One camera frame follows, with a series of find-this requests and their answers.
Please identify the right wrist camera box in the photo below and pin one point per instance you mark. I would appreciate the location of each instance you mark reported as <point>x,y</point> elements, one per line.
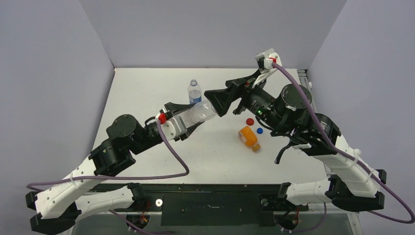
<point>265,60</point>

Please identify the clear crushed plastic bottle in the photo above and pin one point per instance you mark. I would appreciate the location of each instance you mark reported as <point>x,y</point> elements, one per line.
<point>198,113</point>

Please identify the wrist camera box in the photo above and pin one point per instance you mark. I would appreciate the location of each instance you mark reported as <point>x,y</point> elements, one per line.
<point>169,127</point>
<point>265,60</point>

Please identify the orange juice bottle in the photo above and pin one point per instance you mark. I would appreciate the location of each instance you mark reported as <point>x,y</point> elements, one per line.
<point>249,138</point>

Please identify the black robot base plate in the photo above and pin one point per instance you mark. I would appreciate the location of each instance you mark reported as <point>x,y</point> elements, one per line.
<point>214,205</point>

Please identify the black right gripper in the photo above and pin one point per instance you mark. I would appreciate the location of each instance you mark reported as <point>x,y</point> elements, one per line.
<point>240,94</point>

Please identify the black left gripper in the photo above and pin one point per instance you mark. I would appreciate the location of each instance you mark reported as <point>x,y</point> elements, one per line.
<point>172,109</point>

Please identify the Pepsi bottle blue label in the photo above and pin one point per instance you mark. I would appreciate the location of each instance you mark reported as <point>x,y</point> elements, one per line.
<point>194,92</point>

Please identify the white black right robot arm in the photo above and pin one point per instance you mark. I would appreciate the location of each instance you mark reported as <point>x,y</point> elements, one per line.
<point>353,187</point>

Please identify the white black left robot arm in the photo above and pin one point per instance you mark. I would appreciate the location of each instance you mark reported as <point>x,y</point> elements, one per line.
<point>65,202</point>

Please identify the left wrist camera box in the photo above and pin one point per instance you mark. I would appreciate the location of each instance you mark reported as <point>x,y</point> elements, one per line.
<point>169,127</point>

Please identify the red bottle cap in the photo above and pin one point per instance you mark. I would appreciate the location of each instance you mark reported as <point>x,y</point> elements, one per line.
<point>249,121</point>

